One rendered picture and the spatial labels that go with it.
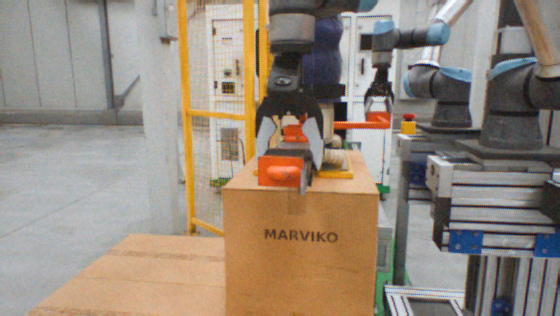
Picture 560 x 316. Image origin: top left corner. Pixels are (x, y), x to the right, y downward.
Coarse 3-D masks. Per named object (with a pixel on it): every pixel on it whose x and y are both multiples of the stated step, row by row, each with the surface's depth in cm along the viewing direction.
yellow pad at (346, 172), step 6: (348, 156) 132; (324, 162) 119; (348, 162) 122; (324, 168) 112; (330, 168) 112; (336, 168) 111; (342, 168) 111; (348, 168) 114; (324, 174) 109; (330, 174) 109; (336, 174) 109; (342, 174) 109; (348, 174) 108
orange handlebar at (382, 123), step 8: (376, 120) 145; (384, 120) 131; (336, 128) 126; (344, 128) 126; (352, 128) 126; (360, 128) 125; (368, 128) 125; (376, 128) 125; (384, 128) 124; (296, 136) 90; (272, 168) 61; (280, 168) 61; (288, 168) 60; (296, 168) 61; (272, 176) 61; (280, 176) 60; (288, 176) 60; (296, 176) 61
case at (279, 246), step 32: (256, 160) 134; (352, 160) 134; (224, 192) 100; (256, 192) 99; (288, 192) 98; (320, 192) 97; (352, 192) 96; (224, 224) 102; (256, 224) 101; (288, 224) 100; (320, 224) 99; (352, 224) 97; (224, 256) 104; (256, 256) 103; (288, 256) 102; (320, 256) 100; (352, 256) 99; (256, 288) 105; (288, 288) 103; (320, 288) 102; (352, 288) 101
